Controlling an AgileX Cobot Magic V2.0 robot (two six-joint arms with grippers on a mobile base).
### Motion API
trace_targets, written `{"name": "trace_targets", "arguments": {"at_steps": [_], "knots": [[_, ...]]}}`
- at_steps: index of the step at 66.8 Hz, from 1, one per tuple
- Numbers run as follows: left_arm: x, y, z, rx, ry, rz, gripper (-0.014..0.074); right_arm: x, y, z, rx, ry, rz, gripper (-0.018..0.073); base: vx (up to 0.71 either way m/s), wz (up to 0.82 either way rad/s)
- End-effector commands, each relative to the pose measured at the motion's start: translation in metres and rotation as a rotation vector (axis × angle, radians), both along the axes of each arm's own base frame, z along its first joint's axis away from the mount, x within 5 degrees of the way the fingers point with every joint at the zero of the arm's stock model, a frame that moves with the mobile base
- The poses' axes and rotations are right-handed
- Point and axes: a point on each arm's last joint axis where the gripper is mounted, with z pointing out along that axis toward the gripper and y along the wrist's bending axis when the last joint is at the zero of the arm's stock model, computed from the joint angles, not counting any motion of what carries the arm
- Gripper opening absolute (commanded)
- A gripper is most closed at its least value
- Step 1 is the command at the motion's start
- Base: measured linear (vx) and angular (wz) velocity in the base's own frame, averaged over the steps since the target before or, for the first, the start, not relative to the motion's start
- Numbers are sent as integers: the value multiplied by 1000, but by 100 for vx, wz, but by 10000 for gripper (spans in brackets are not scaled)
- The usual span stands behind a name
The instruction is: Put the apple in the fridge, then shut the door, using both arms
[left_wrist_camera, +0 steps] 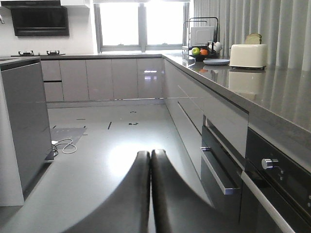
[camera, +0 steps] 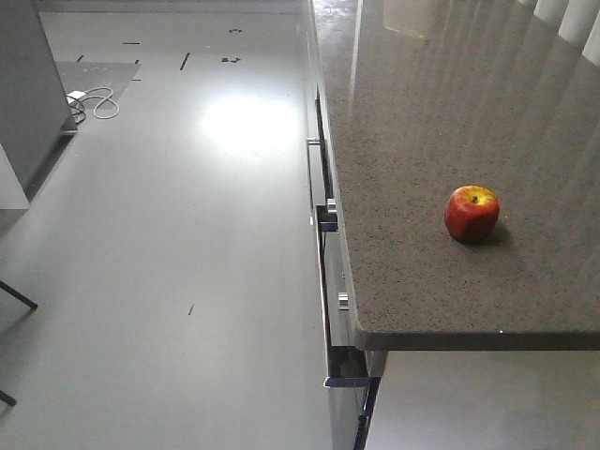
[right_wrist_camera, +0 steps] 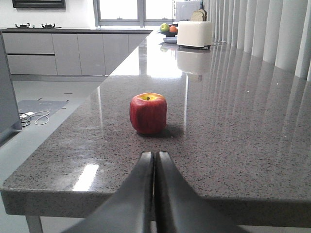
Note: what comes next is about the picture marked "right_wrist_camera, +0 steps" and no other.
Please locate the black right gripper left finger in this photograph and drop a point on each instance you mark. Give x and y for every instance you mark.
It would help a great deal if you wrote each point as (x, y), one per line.
(129, 209)

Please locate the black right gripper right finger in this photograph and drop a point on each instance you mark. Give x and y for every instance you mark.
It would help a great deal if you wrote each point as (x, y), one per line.
(178, 209)

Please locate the red yellow apple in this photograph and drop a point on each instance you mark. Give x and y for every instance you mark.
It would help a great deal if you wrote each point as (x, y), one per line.
(148, 113)

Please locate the green apple in bowl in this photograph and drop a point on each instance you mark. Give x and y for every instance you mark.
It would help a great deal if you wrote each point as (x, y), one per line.
(164, 27)

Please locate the grey floor mat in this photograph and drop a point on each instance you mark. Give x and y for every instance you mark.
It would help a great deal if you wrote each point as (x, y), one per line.
(25, 106)

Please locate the grey cabinet side panel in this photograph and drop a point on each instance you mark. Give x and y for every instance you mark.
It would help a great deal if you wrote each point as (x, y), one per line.
(9, 117)

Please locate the grey blue plate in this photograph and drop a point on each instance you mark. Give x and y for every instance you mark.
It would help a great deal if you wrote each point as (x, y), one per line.
(170, 40)

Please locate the dark fruit bowl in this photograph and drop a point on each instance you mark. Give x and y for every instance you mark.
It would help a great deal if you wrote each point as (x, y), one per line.
(168, 33)

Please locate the white toaster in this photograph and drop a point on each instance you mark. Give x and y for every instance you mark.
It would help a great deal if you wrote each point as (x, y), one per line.
(196, 34)

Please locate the grey kitchen cabinets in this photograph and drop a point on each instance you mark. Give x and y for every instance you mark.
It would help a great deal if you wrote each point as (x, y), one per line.
(69, 52)

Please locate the orange fruit in bowl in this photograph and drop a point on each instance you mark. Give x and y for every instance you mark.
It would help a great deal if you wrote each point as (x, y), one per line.
(173, 29)

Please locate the bread slice in toaster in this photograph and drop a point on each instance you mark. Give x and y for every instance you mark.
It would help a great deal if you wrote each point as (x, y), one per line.
(199, 15)

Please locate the black gas hob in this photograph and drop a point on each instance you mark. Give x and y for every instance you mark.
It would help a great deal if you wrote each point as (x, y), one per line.
(30, 26)

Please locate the black range hood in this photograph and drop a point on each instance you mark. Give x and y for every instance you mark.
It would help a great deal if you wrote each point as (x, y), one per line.
(40, 4)

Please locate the window frame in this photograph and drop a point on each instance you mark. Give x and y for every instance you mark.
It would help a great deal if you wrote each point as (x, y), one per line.
(138, 13)

